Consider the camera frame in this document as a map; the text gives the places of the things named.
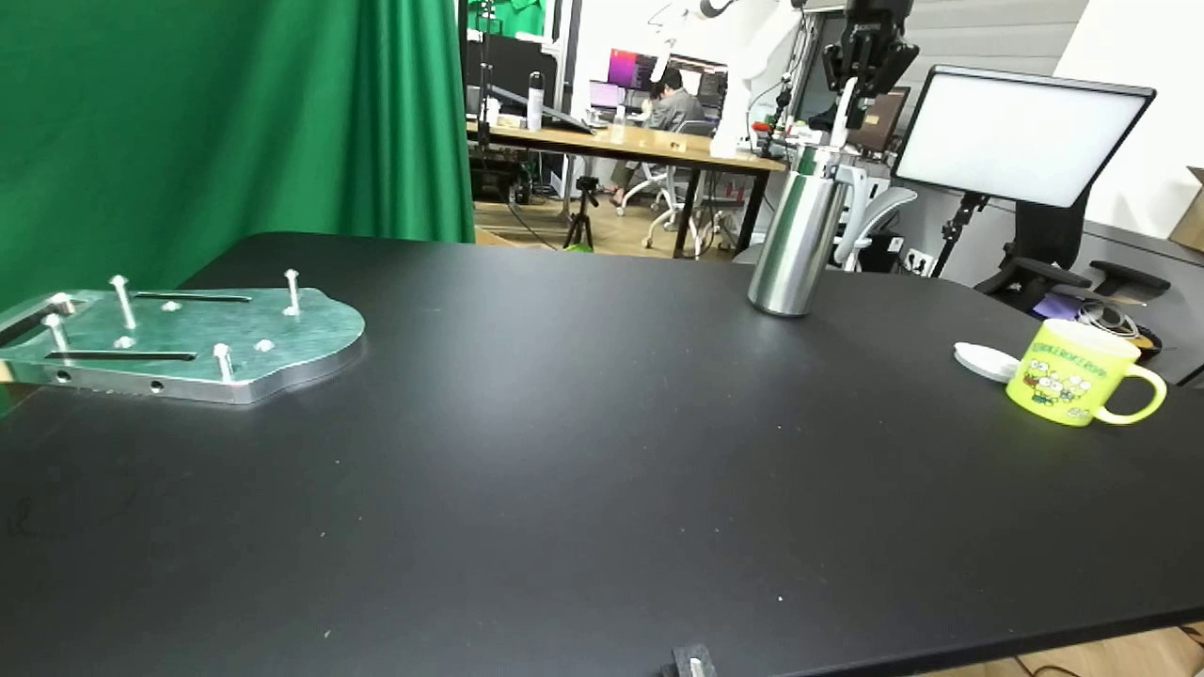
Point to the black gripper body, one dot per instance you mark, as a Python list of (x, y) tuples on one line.
[(878, 25)]

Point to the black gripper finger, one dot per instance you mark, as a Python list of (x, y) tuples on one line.
[(835, 65), (890, 75)]

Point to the stainless steel flask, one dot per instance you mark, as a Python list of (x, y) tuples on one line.
[(791, 238)]

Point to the white office chair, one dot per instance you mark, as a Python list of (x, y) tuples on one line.
[(868, 208)]

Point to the white screen computer monitor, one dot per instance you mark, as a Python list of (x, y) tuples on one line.
[(1016, 137)]

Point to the seated person in grey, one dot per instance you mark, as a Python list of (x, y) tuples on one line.
[(676, 105)]

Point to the wooden desk with black legs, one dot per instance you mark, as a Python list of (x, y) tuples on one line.
[(652, 147)]

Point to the pink lit computer screen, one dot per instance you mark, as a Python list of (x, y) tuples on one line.
[(629, 68)]

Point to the black monitor stand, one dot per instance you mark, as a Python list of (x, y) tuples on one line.
[(1043, 246)]

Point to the small white oval object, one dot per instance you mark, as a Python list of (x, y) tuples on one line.
[(988, 362)]

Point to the white bottle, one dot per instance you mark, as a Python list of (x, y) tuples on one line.
[(536, 104)]

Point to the black computer monitor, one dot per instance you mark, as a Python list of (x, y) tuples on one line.
[(510, 72)]

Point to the cardboard box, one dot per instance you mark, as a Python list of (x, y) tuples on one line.
[(1189, 214)]

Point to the yellow-green printed mug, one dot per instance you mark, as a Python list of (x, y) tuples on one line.
[(1061, 376)]

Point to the silver bolt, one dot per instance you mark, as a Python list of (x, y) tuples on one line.
[(120, 303), (291, 290), (224, 362), (57, 336)]

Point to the green fabric curtain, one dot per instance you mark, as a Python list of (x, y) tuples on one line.
[(188, 124)]

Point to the metal mounting plate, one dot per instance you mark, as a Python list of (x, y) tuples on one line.
[(188, 339)]

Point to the black camera tripod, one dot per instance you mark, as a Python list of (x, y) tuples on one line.
[(579, 219)]

